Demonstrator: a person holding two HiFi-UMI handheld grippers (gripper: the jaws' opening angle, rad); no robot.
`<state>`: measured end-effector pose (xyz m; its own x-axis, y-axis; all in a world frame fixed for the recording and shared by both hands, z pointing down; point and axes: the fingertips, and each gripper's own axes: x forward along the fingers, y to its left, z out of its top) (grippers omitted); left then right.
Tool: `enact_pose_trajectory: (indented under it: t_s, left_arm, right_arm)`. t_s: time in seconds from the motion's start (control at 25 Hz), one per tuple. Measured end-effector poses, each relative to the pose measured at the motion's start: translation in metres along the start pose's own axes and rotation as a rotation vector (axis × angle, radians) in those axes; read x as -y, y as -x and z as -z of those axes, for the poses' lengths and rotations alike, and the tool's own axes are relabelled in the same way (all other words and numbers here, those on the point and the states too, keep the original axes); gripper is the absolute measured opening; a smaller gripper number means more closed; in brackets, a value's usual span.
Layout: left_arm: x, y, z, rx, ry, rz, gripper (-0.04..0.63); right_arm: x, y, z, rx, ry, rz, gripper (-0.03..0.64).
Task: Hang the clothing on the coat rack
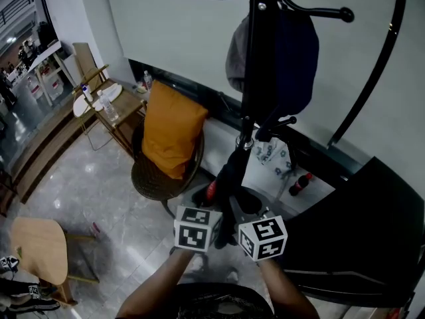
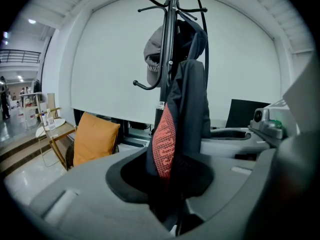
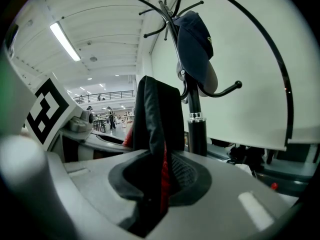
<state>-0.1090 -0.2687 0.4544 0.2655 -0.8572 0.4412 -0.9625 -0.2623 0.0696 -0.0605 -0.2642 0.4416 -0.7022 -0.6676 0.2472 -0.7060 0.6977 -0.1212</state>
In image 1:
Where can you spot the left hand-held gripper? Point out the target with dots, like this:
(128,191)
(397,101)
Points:
(196,236)

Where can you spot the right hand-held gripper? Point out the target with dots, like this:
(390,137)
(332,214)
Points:
(265,231)

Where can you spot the black garment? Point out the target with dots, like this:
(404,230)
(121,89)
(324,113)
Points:
(232,178)

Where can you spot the black metal coat rack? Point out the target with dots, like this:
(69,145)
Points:
(254,62)

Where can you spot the person's right forearm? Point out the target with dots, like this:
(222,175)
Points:
(285,291)

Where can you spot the person's left forearm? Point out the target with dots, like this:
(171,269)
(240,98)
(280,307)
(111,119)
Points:
(149,291)

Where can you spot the brown round chair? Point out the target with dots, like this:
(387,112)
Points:
(149,181)

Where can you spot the large cola bottle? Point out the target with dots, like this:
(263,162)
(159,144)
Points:
(297,187)

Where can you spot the white patterned bag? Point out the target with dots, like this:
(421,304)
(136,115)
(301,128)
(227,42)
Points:
(275,158)

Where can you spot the person's left white shoe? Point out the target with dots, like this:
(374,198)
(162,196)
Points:
(199,264)

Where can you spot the person's white shoe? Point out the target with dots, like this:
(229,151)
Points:
(232,274)
(199,264)

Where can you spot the person's right white shoe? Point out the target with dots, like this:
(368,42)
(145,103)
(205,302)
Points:
(232,274)

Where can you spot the orange cushion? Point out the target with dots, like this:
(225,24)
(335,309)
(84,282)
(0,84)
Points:
(169,128)

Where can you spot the small red item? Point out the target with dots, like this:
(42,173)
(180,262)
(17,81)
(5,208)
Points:
(96,227)

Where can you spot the person's black printed shirt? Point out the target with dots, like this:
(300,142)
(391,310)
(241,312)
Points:
(192,302)

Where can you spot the black cabinet with door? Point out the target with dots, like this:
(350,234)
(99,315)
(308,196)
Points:
(358,211)

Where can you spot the wooden shelf cart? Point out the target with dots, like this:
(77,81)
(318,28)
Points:
(127,100)

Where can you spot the clear plastic water bottle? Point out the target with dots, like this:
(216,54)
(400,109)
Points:
(110,111)

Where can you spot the small clear water bottle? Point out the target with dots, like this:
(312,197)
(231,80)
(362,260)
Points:
(147,81)

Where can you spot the white oval dish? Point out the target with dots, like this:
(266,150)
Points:
(113,90)

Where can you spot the white bottle with blue cap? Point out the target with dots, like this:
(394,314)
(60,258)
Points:
(88,94)

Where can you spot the navy baseball cap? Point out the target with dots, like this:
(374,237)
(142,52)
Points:
(295,62)

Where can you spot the wooden step platform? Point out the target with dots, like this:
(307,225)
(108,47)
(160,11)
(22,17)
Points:
(40,158)

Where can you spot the light wooden stool table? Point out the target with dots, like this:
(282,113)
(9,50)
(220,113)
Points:
(40,244)

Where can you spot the leaning wooden board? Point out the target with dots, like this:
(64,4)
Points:
(86,58)

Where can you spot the small green scrap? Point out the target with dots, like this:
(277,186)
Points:
(19,252)

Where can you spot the large water jug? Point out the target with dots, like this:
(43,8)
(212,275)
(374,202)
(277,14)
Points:
(34,88)

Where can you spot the black curved metal bar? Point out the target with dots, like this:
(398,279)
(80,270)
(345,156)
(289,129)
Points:
(382,55)

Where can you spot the white table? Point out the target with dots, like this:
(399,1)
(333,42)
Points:
(50,50)

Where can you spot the gold frame chair white seat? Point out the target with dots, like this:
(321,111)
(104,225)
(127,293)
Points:
(79,108)

